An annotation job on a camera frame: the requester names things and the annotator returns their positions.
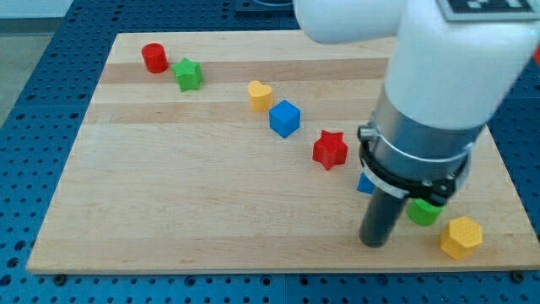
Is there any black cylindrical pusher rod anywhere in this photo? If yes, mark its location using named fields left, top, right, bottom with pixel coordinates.
left=359, top=187, right=407, bottom=247

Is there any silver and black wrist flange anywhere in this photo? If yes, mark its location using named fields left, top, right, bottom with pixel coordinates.
left=358, top=89, right=483, bottom=206

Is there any green cylinder block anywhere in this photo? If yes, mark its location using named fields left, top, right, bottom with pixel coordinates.
left=407, top=198, right=446, bottom=226

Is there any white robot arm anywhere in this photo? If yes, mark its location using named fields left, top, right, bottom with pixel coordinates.
left=294, top=0, right=539, bottom=247

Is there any wooden board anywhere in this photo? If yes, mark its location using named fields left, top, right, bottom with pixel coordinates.
left=26, top=30, right=539, bottom=274

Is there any small blue block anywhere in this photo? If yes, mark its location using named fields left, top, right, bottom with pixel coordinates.
left=357, top=173, right=375, bottom=195

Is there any red star block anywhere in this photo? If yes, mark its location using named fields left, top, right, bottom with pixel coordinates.
left=312, top=130, right=348, bottom=171

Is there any yellow hexagon block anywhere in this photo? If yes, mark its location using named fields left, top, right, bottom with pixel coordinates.
left=440, top=216, right=483, bottom=260

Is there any blue cube block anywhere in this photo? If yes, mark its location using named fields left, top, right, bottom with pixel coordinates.
left=269, top=100, right=301, bottom=138

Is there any fiducial marker tag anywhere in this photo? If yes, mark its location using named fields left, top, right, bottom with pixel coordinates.
left=436, top=0, right=539, bottom=22

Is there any yellow heart block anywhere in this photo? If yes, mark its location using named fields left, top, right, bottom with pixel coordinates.
left=248, top=80, right=273, bottom=112

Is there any green star block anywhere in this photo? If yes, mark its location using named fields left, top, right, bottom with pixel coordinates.
left=171, top=57, right=203, bottom=92

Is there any red cylinder block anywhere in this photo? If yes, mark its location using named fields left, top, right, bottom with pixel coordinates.
left=141, top=43, right=169, bottom=73

